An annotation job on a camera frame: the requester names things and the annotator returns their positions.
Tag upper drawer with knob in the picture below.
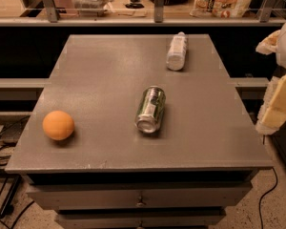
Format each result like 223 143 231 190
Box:
27 182 252 211

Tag printed snack bag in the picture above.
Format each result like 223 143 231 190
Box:
190 0 252 18

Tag clear plastic bottle blue label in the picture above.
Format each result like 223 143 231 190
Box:
166 31 187 71

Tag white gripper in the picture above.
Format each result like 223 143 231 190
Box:
255 30 286 135

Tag orange fruit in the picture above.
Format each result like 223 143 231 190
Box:
42 111 74 140

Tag green aluminium can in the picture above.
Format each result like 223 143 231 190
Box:
134 86 166 134

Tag clear plastic box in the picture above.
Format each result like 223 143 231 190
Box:
72 0 110 16

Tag black cables on left floor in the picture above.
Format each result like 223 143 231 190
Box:
0 116 34 229

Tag grey drawer cabinet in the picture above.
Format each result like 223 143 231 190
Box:
7 35 272 229

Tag black power adapter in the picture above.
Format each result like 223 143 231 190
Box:
0 122 26 146

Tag black cable on right floor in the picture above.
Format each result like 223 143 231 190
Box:
257 167 279 229

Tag metal shelf rail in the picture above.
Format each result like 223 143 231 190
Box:
0 0 286 27

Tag lower drawer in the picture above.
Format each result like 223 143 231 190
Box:
55 209 226 229

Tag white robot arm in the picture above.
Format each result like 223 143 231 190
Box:
255 22 286 135

